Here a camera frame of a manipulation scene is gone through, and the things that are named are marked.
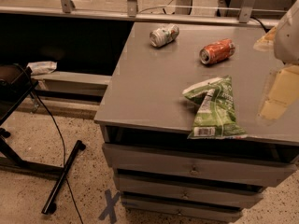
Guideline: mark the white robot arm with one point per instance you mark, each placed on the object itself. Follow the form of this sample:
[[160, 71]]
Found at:
[[286, 42]]

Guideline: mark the green jalapeno chip bag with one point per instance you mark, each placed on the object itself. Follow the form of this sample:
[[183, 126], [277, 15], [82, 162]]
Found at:
[[215, 117]]

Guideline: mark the silver green soda can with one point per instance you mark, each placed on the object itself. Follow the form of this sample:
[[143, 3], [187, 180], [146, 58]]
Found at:
[[163, 35]]

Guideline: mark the grey drawer cabinet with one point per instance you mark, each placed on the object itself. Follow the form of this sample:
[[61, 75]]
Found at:
[[181, 124]]

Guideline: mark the top grey drawer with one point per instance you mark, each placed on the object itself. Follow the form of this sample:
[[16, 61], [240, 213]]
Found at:
[[156, 161]]

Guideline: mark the grey drawer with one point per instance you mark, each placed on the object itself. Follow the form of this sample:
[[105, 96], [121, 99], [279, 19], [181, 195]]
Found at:
[[156, 161], [186, 191], [180, 208]]

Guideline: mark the middle grey drawer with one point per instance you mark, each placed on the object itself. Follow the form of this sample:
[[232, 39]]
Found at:
[[186, 191]]

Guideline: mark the grey low ledge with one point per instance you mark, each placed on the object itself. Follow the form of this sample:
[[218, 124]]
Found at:
[[75, 83]]

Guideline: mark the orange soda can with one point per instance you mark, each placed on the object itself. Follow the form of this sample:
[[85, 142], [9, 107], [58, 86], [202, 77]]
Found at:
[[217, 51]]

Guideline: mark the white crumpled wrapper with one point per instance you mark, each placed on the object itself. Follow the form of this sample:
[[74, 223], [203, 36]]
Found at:
[[42, 68]]

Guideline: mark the blue tape cross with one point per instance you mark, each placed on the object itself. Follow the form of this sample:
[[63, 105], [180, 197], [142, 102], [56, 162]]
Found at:
[[109, 210]]

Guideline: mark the bottom grey drawer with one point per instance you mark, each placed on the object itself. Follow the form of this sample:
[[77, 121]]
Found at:
[[180, 208]]

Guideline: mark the metal window railing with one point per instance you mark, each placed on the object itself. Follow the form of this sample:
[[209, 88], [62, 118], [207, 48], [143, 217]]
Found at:
[[162, 11]]

